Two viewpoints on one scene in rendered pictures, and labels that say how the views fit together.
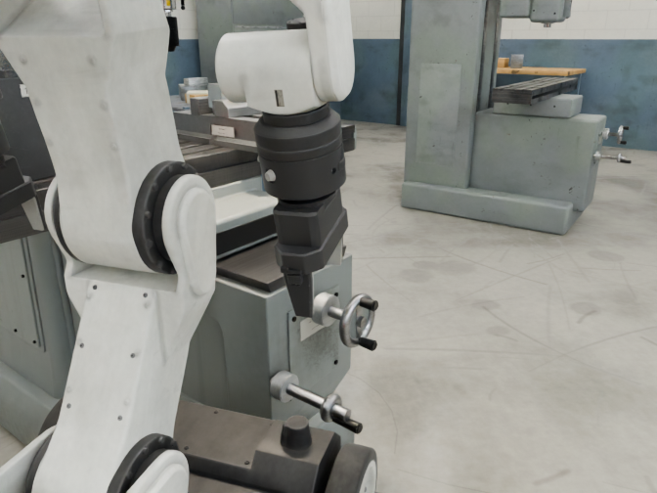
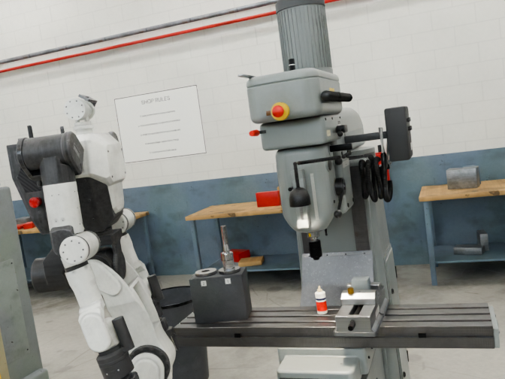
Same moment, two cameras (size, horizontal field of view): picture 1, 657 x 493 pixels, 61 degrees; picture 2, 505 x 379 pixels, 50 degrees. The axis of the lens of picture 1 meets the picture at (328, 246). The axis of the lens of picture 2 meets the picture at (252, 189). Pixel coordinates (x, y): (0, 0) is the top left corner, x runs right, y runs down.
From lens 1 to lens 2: 171 cm
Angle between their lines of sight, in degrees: 72
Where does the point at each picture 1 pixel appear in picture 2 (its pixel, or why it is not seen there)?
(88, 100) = not seen: hidden behind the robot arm
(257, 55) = not seen: hidden behind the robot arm
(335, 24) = (86, 331)
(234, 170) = (338, 340)
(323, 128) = (100, 359)
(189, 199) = (137, 362)
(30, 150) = (228, 307)
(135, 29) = (116, 304)
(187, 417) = not seen: outside the picture
